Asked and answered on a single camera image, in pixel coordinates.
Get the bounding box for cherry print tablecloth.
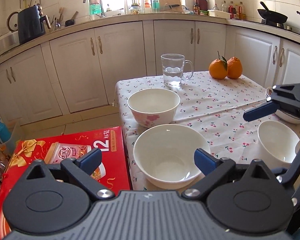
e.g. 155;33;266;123
114;72;279;191

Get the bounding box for glass mug with water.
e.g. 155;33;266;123
161;54;194;87

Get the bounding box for white bowl pink flowers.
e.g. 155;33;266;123
127;88;180;128
133;124;211;190

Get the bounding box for white bowl camera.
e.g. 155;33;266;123
255;120;300;169

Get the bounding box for wooden cutting board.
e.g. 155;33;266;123
150;0;184;14

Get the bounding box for white tray on counter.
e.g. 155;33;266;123
208;9;231;20

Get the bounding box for teal bottle on counter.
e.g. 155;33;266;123
152;0;160;12

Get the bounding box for white kitchen cabinets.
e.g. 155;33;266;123
0;20;300;124

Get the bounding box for black wok on stove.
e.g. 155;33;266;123
257;1;288;25

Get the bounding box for orange with leaf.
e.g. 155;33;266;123
209;52;228;80

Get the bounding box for white plate with fruit print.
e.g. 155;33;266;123
265;87;300;124

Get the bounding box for blue thermos on floor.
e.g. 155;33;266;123
0;119;11;144

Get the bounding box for knife block with knives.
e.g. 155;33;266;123
196;0;207;11

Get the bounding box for red printed carton box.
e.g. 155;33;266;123
0;126;132;239

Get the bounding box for black air fryer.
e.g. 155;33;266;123
18;5;51;44

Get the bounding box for bumpy orange behind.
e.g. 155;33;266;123
227;57;243;79

